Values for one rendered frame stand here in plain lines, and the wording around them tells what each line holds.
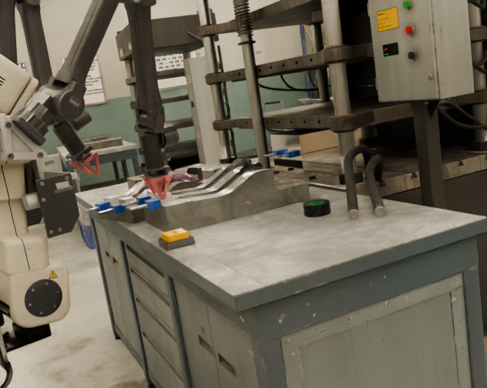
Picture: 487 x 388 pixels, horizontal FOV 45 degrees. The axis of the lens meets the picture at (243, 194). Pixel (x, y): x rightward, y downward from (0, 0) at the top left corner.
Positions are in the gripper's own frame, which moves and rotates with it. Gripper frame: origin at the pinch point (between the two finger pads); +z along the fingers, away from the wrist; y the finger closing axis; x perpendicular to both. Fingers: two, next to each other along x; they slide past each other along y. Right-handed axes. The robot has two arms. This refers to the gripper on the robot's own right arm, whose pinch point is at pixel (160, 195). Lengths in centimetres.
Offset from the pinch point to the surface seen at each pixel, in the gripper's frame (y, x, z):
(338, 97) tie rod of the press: 4, -73, -20
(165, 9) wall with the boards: 694, -256, -156
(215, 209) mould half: -8.4, -14.3, 6.6
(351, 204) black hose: -41, -43, 7
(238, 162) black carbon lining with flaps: 9.1, -32.3, -3.8
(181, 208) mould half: -8.3, -3.6, 3.7
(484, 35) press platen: 1, -143, -35
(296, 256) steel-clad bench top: -59, -13, 11
